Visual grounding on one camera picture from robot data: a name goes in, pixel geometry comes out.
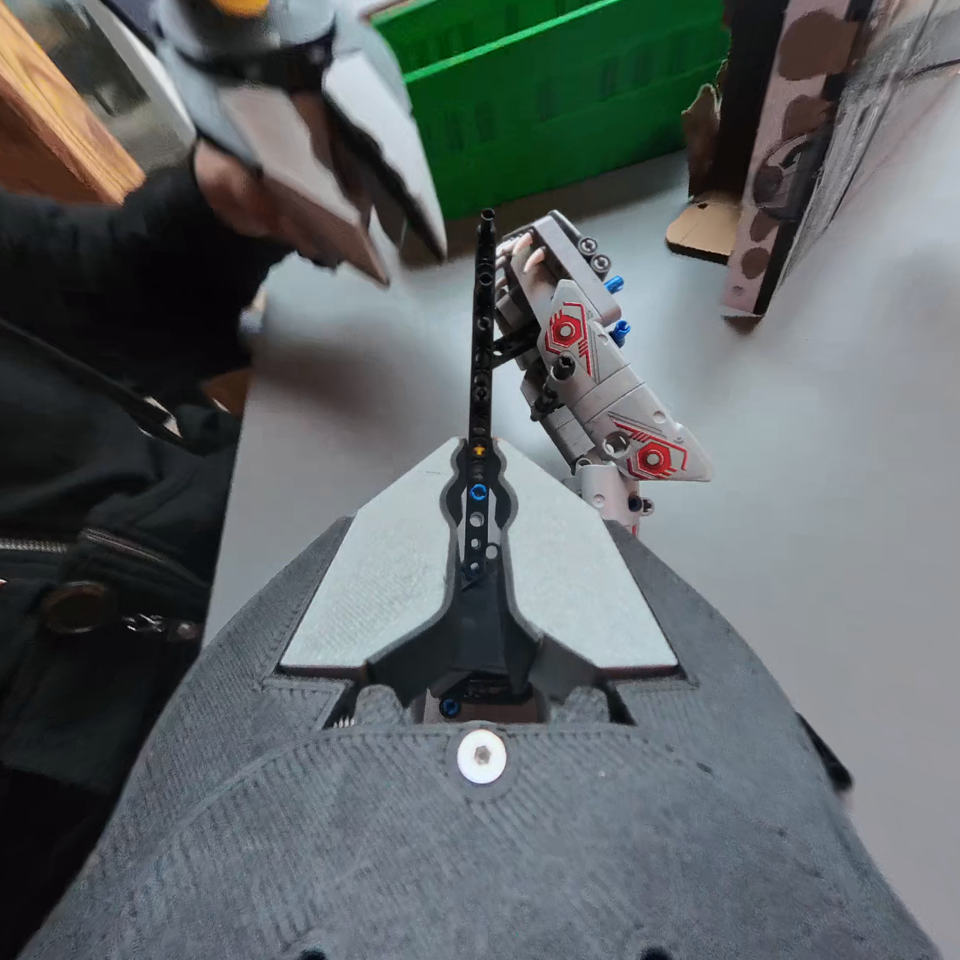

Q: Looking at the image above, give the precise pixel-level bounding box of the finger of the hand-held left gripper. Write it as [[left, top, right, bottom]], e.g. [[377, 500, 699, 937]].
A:
[[221, 86, 395, 290], [321, 51, 451, 264]]

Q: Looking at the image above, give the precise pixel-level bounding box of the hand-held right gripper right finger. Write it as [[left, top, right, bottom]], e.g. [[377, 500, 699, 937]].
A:
[[493, 437, 681, 705]]

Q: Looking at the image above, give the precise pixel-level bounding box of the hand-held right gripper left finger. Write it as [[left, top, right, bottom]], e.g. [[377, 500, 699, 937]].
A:
[[278, 437, 468, 706]]

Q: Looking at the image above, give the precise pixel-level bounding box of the person's left forearm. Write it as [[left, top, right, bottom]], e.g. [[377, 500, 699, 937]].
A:
[[0, 161, 297, 376]]

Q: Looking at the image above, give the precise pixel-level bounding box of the black lego H connector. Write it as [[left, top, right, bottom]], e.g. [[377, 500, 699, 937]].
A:
[[796, 711, 856, 795]]

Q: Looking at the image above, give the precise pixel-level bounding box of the person's left hand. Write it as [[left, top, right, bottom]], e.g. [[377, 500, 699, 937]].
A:
[[191, 142, 339, 265]]

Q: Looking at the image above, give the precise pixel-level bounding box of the green plastic bin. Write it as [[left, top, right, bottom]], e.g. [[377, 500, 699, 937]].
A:
[[371, 0, 735, 222]]

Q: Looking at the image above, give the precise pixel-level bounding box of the wooden partition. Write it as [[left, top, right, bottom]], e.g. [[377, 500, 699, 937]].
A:
[[0, 0, 147, 207]]

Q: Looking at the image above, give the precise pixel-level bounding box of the open cardboard box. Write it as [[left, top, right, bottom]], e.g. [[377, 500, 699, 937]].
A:
[[663, 0, 960, 325]]

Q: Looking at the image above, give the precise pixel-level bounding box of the glass wall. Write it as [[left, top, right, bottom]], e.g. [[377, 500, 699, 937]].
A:
[[45, 0, 198, 177]]

